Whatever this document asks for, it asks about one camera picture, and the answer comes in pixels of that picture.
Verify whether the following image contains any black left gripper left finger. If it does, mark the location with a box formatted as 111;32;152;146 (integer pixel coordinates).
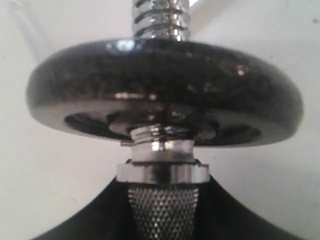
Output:
35;179;137;240

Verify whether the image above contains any chrome threaded dumbbell bar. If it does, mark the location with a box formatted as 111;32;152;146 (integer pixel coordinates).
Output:
116;0;210;240

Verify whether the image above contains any black plate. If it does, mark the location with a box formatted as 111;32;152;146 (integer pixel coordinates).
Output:
26;39;304;148

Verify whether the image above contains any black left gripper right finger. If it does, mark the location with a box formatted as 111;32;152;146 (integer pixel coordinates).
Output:
192;176;302;240

